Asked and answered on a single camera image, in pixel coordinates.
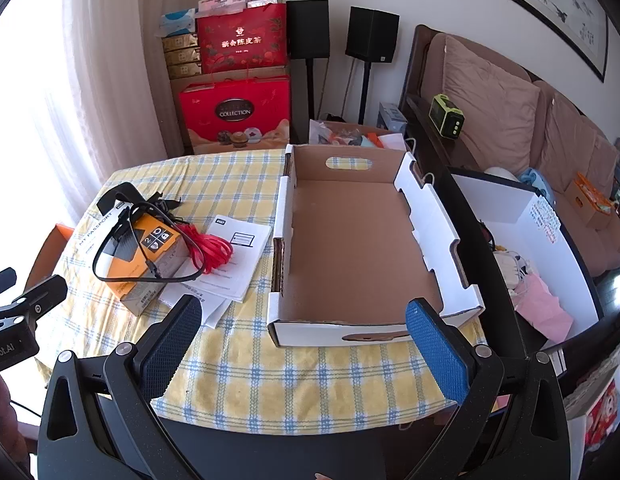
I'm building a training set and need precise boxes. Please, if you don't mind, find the black cable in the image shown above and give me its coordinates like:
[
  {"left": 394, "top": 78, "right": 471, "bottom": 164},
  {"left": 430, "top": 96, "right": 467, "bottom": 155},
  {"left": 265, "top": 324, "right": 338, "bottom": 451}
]
[{"left": 92, "top": 201, "right": 206, "bottom": 284}]

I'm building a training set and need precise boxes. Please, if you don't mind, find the beige sofa cushion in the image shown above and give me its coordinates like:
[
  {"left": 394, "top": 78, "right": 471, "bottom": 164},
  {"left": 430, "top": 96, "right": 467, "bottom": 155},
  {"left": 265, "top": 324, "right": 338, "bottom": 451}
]
[
  {"left": 442, "top": 35, "right": 541, "bottom": 171},
  {"left": 535, "top": 92, "right": 620, "bottom": 201}
]

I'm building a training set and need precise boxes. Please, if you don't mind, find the black plastic adapter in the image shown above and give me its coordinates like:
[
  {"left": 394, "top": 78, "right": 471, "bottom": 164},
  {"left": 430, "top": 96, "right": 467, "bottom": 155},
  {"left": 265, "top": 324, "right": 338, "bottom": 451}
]
[{"left": 97, "top": 182, "right": 144, "bottom": 216}]

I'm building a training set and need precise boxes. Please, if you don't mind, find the white box with cartoon print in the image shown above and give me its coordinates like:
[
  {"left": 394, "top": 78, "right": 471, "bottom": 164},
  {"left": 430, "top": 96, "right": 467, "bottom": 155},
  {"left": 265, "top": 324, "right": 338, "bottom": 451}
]
[{"left": 562, "top": 355, "right": 620, "bottom": 461}]

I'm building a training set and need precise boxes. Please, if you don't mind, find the blue tissue pack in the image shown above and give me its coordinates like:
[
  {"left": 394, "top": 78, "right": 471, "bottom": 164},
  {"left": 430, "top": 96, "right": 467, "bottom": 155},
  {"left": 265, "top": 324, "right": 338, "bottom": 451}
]
[{"left": 157, "top": 8, "right": 198, "bottom": 38}]

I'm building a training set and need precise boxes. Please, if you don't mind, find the orange hard drive box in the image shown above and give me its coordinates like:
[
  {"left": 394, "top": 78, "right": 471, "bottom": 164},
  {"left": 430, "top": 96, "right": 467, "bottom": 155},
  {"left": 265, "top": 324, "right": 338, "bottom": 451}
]
[{"left": 72, "top": 202, "right": 191, "bottom": 317}]

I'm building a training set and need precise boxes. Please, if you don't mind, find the black speaker stand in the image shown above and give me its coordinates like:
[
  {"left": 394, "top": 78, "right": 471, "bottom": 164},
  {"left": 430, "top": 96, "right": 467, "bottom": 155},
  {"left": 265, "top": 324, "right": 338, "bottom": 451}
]
[
  {"left": 303, "top": 59, "right": 317, "bottom": 146},
  {"left": 358, "top": 60, "right": 374, "bottom": 125}
]

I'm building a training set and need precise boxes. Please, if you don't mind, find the white manual with black graphic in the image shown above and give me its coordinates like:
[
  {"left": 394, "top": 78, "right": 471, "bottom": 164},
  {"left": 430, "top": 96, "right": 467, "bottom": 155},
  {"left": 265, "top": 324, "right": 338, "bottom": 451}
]
[{"left": 187, "top": 215, "right": 273, "bottom": 304}]

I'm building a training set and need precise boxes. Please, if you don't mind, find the red gift box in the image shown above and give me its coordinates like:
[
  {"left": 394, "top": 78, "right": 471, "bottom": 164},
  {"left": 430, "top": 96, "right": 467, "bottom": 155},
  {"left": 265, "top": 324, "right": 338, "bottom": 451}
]
[{"left": 178, "top": 74, "right": 292, "bottom": 156}]

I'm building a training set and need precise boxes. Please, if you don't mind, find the small orange cardboard box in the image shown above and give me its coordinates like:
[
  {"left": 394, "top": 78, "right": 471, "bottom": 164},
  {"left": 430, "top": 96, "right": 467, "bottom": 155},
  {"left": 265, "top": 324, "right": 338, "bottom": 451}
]
[{"left": 565, "top": 172, "right": 616, "bottom": 231}]

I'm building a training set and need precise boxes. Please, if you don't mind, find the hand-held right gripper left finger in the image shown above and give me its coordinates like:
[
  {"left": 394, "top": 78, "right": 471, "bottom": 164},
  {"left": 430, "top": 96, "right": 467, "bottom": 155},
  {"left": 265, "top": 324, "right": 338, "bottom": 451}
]
[{"left": 37, "top": 294, "right": 203, "bottom": 480}]

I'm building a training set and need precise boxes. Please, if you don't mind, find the red gift bag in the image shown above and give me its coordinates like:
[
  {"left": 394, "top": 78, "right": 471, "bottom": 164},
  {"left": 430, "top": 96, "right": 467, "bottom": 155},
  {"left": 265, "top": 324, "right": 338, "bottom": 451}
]
[{"left": 196, "top": 2, "right": 291, "bottom": 75}]

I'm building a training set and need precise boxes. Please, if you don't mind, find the yellow flat box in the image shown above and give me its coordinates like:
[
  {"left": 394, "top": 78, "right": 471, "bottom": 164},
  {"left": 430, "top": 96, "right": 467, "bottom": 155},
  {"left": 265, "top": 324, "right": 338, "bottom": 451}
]
[
  {"left": 161, "top": 34, "right": 200, "bottom": 53},
  {"left": 167, "top": 62, "right": 203, "bottom": 80},
  {"left": 163, "top": 49, "right": 202, "bottom": 67}
]

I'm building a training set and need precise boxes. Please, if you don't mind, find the black storage box white inside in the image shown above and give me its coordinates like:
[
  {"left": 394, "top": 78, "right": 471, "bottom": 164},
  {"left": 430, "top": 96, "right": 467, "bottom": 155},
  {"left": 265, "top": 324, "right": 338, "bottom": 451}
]
[{"left": 435, "top": 165, "right": 604, "bottom": 396}]

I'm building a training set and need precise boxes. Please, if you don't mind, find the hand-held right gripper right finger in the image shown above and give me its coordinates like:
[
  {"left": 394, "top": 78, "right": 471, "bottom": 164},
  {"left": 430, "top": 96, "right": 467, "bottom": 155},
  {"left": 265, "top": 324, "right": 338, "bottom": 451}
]
[{"left": 405, "top": 297, "right": 573, "bottom": 480}]

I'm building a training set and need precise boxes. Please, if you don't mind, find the green portable device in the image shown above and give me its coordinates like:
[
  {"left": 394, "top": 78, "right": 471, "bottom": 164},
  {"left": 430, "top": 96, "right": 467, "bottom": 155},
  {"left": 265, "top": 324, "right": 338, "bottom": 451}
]
[{"left": 428, "top": 94, "right": 466, "bottom": 137}]

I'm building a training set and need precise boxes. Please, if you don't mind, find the white charger with earphones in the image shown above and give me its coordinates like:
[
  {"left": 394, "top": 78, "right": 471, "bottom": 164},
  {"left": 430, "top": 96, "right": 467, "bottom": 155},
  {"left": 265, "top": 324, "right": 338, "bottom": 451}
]
[{"left": 492, "top": 250, "right": 528, "bottom": 291}]

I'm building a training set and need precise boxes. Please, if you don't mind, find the white charging cable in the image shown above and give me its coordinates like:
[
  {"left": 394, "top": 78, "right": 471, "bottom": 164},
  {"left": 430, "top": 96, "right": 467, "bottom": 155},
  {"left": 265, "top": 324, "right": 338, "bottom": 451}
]
[{"left": 407, "top": 137, "right": 437, "bottom": 184}]

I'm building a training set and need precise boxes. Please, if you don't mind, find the yellow checked tablecloth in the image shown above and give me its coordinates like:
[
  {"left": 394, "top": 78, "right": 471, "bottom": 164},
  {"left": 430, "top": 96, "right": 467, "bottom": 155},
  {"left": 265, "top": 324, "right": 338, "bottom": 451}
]
[{"left": 55, "top": 147, "right": 491, "bottom": 436}]

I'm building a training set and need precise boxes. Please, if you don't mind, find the white paper bag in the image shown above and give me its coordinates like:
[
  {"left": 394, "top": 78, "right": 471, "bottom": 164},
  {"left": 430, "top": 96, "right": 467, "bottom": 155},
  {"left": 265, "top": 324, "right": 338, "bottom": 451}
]
[{"left": 377, "top": 132, "right": 408, "bottom": 152}]

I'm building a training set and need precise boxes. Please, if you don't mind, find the black speaker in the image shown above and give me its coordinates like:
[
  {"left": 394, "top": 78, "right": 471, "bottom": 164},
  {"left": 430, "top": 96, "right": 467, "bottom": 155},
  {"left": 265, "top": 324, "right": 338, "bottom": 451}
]
[
  {"left": 346, "top": 6, "right": 400, "bottom": 63},
  {"left": 286, "top": 0, "right": 332, "bottom": 60}
]

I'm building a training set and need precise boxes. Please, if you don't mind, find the pink white flat box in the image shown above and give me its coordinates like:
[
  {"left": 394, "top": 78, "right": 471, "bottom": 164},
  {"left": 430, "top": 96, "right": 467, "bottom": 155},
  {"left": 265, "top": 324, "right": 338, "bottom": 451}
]
[{"left": 197, "top": 0, "right": 252, "bottom": 13}]

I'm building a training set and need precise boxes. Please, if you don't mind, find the brown wooden-frame sofa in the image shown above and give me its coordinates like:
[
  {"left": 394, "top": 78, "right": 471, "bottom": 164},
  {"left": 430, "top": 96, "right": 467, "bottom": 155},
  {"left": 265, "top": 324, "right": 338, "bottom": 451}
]
[{"left": 399, "top": 24, "right": 620, "bottom": 311}]

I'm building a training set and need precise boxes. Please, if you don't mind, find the red cable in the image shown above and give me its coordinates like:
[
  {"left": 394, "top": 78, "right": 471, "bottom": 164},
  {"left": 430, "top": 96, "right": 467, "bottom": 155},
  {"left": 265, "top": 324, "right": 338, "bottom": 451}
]
[{"left": 177, "top": 222, "right": 236, "bottom": 276}]

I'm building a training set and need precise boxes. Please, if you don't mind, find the white sheer curtain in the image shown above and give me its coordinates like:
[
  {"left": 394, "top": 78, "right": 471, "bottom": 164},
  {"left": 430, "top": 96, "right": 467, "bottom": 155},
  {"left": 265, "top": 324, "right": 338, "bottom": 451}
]
[{"left": 0, "top": 0, "right": 208, "bottom": 231}]

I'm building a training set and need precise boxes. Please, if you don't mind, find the cluttered cardboard box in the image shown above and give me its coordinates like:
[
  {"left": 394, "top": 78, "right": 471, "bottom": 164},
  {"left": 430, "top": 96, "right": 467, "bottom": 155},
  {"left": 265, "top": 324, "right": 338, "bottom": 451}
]
[{"left": 309, "top": 119, "right": 408, "bottom": 152}]

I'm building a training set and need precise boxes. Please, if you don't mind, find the blue grey box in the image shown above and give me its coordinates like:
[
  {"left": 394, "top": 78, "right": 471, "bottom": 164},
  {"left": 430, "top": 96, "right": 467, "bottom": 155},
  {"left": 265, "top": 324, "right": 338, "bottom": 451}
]
[{"left": 377, "top": 101, "right": 408, "bottom": 133}]

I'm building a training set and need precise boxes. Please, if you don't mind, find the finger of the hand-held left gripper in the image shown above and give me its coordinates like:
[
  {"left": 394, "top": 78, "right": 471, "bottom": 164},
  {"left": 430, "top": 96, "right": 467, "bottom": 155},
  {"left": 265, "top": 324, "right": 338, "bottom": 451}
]
[
  {"left": 0, "top": 267, "right": 19, "bottom": 299},
  {"left": 0, "top": 275, "right": 69, "bottom": 332}
]

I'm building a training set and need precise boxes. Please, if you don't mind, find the orange wooden chair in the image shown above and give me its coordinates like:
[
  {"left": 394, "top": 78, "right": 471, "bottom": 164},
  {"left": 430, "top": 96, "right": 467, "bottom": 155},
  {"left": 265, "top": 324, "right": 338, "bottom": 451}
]
[{"left": 27, "top": 225, "right": 76, "bottom": 286}]

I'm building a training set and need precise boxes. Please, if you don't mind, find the bundle of coloured cables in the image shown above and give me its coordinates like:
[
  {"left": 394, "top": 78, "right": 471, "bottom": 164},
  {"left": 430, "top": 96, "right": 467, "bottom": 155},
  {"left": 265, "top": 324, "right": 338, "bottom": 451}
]
[{"left": 480, "top": 220, "right": 502, "bottom": 252}]

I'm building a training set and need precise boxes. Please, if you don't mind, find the black thin cord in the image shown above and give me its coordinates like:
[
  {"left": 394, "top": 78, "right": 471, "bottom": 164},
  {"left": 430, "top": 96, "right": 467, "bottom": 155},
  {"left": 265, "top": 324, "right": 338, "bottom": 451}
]
[{"left": 135, "top": 194, "right": 184, "bottom": 221}]

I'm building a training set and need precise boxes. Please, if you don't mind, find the light blue soft item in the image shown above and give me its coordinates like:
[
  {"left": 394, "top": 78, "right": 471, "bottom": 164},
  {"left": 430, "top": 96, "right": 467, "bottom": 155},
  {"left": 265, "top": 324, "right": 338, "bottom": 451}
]
[{"left": 517, "top": 167, "right": 558, "bottom": 201}]

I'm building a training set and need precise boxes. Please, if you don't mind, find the cardboard tray box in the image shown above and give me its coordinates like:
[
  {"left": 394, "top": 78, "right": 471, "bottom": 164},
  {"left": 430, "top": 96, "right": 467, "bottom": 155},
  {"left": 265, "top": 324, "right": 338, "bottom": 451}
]
[{"left": 266, "top": 143, "right": 486, "bottom": 348}]

